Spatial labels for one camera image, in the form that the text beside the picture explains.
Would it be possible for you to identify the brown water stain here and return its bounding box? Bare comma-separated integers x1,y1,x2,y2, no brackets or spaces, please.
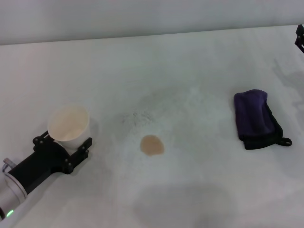
139,134,166,157

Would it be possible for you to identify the white paper cup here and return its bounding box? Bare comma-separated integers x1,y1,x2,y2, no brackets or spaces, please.
47,104,90,151

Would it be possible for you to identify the purple rag with black edge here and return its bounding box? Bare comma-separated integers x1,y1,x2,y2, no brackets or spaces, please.
233,89,293,151

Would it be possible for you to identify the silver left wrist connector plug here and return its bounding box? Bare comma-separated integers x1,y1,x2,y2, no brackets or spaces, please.
2,158,15,171

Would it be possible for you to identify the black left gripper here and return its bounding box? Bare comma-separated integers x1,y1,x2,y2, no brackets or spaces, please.
8,130,93,193

